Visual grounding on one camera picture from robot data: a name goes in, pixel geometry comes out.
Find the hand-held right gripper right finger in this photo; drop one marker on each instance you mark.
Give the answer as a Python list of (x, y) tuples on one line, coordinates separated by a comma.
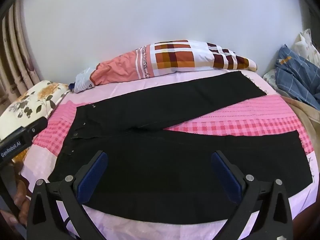
[(226, 177)]

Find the beige blanket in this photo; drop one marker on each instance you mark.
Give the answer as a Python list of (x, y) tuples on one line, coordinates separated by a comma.
[(310, 120)]

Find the pink checked bed sheet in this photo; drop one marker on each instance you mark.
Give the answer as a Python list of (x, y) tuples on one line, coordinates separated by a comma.
[(225, 125)]

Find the black pants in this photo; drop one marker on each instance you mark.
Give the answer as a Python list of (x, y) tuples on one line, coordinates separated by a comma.
[(175, 170)]

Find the floral cream pillow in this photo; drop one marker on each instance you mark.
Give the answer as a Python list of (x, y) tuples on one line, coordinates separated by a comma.
[(30, 100)]

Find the blue checked cloth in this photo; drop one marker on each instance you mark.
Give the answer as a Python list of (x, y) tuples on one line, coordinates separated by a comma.
[(295, 75)]

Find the beige curtain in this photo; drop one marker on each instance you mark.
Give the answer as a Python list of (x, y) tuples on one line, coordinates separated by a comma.
[(15, 55)]

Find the plaid orange and white pillow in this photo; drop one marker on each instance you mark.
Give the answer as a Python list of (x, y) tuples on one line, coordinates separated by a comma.
[(175, 55)]

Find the person's left hand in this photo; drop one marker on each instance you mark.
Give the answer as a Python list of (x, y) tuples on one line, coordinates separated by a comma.
[(21, 200)]

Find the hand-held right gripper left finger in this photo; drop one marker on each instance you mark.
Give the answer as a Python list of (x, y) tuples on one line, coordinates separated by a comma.
[(91, 177)]

